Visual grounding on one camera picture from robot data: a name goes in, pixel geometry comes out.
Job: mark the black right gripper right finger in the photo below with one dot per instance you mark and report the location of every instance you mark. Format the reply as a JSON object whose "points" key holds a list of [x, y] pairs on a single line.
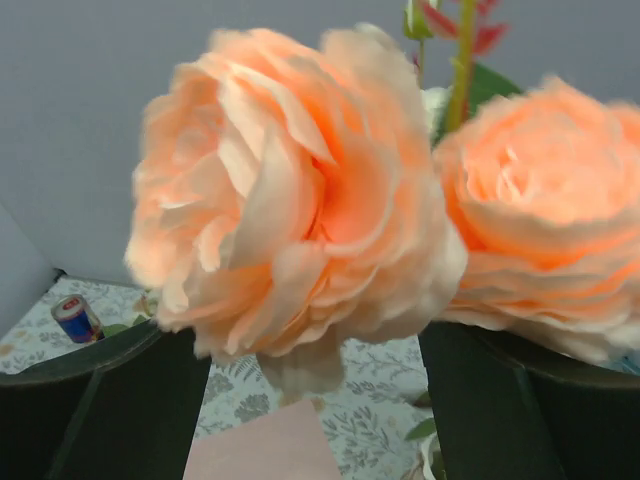
{"points": [[506, 408]]}

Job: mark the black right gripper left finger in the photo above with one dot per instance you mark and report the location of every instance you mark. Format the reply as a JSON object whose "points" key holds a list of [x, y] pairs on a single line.
{"points": [[125, 407]]}

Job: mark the cream bud stem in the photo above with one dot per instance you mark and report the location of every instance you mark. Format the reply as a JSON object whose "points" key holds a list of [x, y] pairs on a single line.
{"points": [[143, 310]]}

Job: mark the pink wrapping paper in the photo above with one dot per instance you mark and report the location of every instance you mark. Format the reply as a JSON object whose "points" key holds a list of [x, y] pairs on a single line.
{"points": [[287, 444]]}

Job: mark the peach bud stem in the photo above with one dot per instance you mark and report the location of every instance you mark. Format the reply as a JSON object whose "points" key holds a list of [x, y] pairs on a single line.
{"points": [[289, 197]]}

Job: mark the white ribbed ceramic vase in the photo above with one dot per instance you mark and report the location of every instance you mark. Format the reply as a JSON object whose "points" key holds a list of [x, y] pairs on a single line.
{"points": [[312, 368]]}

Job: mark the red bull drink can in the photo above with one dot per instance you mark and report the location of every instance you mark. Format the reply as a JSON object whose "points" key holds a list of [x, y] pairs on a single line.
{"points": [[75, 317]]}

